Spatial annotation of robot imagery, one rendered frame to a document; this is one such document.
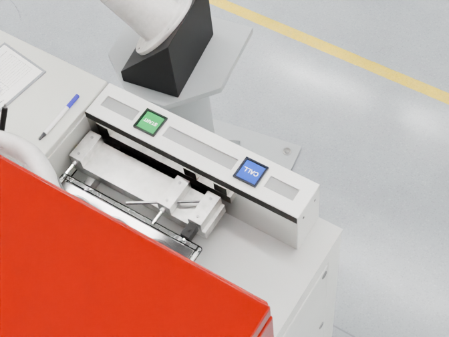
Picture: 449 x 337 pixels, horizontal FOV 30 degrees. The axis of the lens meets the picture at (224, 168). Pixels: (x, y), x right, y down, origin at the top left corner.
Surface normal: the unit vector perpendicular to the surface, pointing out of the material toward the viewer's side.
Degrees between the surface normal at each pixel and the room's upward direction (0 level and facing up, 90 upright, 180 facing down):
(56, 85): 0
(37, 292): 0
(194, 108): 90
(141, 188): 0
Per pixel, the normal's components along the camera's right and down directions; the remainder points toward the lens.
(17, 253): -0.07, -0.53
